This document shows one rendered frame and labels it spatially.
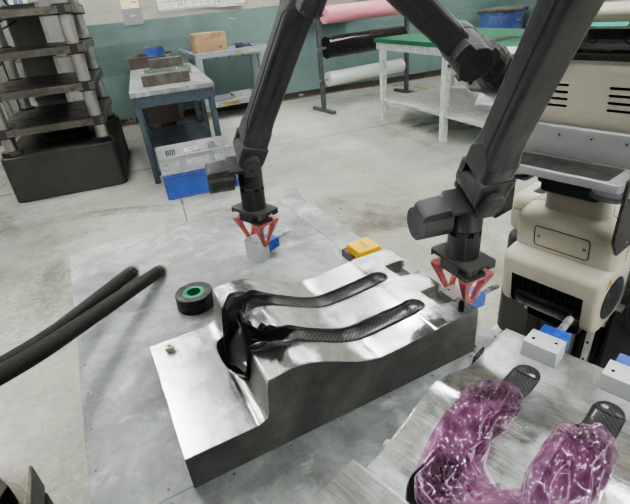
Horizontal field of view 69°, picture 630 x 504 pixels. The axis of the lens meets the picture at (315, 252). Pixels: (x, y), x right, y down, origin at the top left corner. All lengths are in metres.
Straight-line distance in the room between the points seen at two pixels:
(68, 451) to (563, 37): 1.92
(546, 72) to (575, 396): 0.43
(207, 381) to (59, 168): 4.02
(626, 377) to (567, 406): 0.09
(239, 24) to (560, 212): 6.40
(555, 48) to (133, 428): 0.77
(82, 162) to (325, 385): 4.11
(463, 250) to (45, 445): 1.72
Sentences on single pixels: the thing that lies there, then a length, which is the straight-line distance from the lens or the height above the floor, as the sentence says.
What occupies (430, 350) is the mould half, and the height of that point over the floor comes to 0.85.
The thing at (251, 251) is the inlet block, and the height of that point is 0.83.
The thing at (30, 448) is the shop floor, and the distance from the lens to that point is 2.13.
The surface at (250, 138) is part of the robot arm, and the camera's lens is 0.97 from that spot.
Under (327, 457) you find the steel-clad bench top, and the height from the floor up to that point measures 0.80.
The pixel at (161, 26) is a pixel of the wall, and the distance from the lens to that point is 7.09.
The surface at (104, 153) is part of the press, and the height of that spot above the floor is 0.31.
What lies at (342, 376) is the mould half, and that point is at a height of 0.88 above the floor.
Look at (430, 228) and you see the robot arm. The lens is 0.77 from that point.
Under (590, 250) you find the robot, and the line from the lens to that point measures 1.13.
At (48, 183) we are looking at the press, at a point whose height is 0.13.
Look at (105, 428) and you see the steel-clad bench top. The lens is 0.84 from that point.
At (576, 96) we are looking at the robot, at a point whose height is 1.15.
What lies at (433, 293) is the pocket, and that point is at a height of 0.87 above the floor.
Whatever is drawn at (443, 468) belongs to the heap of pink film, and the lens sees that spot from 0.58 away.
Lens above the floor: 1.36
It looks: 29 degrees down
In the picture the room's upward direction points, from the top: 6 degrees counter-clockwise
